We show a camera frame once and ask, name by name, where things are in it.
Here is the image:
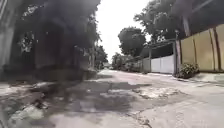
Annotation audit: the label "row of bushes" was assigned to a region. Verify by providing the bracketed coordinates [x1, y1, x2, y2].
[110, 52, 143, 73]

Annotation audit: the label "round dark tree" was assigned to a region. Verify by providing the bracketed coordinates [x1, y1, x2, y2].
[117, 26, 147, 58]

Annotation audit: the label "white gate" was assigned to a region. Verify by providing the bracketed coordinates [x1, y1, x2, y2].
[141, 39, 178, 75]

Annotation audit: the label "large dark trees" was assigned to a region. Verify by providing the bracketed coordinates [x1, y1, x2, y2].
[13, 0, 109, 73]

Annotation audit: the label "tall tree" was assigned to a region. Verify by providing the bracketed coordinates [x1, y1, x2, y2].
[133, 0, 188, 43]

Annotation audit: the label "green bush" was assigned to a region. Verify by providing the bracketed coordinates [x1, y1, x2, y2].
[176, 62, 200, 80]

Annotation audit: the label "grey concrete road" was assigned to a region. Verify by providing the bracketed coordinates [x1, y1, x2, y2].
[0, 69, 224, 128]

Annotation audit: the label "dark roofed building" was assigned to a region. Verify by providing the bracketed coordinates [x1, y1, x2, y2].
[179, 0, 224, 38]

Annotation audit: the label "yellow wall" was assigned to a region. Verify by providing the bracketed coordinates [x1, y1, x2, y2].
[179, 23, 224, 73]

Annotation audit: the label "grey wall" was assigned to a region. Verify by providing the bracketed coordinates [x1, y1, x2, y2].
[0, 0, 22, 73]

